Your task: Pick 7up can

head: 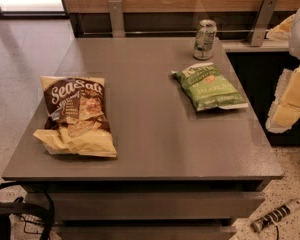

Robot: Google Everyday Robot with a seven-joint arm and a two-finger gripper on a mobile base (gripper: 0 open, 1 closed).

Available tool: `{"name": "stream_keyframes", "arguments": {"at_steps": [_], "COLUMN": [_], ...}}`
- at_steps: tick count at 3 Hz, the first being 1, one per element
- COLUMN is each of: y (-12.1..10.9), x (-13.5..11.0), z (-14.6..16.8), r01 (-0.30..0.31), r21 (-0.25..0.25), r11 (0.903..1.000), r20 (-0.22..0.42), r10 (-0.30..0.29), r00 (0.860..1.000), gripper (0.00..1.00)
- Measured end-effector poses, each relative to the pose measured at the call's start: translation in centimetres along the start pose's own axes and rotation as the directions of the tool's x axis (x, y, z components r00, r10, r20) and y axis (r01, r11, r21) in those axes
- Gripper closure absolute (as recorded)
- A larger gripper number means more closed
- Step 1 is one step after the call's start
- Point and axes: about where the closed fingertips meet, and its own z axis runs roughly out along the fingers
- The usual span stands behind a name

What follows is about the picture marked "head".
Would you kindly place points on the right metal bracket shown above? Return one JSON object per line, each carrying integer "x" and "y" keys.
{"x": 264, "y": 15}

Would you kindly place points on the grey table drawer unit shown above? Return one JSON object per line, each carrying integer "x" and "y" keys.
{"x": 149, "y": 211}

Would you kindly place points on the green white 7up can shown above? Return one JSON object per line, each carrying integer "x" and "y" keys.
{"x": 204, "y": 39}

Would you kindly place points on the yellow brown sea salt chip bag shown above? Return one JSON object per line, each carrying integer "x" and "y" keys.
{"x": 76, "y": 122}

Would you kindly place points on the metal bracket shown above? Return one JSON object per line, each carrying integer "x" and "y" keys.
{"x": 116, "y": 18}
{"x": 264, "y": 15}

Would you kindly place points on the white power strip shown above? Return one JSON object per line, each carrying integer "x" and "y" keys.
{"x": 276, "y": 215}

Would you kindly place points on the left metal bracket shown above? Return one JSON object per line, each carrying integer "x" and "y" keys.
{"x": 116, "y": 18}

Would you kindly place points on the green jalapeno chip bag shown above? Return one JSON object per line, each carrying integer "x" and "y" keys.
{"x": 207, "y": 88}

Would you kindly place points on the black chair base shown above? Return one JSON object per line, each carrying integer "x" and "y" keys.
{"x": 18, "y": 207}

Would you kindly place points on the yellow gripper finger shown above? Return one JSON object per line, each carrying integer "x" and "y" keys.
{"x": 281, "y": 31}
{"x": 284, "y": 111}

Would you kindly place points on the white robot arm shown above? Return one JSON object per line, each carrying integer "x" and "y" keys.
{"x": 294, "y": 37}

